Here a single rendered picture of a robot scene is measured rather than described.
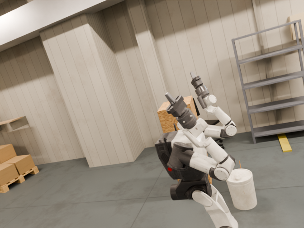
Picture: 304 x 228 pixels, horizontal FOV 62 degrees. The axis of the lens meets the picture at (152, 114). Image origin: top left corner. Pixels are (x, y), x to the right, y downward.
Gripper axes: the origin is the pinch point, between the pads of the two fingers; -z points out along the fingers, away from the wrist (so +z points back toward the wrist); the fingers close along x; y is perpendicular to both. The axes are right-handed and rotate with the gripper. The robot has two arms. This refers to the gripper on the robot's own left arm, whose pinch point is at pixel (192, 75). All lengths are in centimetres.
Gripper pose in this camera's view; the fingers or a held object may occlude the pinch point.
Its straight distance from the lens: 196.5
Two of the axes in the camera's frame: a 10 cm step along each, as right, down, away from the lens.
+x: 0.4, -2.0, -9.8
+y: -8.9, 4.3, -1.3
